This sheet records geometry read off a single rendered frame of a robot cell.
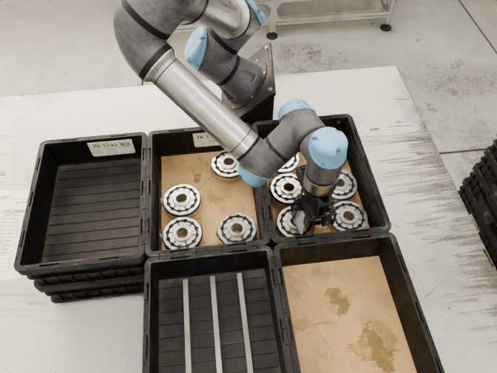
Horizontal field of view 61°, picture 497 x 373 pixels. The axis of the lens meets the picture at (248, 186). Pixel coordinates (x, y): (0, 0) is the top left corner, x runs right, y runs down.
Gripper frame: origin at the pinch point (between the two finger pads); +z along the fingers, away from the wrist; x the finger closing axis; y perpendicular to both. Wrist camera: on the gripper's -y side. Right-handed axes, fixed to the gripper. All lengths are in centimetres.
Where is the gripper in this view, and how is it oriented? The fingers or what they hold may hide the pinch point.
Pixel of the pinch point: (306, 220)
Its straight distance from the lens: 113.8
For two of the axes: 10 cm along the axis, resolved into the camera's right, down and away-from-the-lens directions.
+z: 0.0, 5.7, 8.2
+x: 9.7, -1.9, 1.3
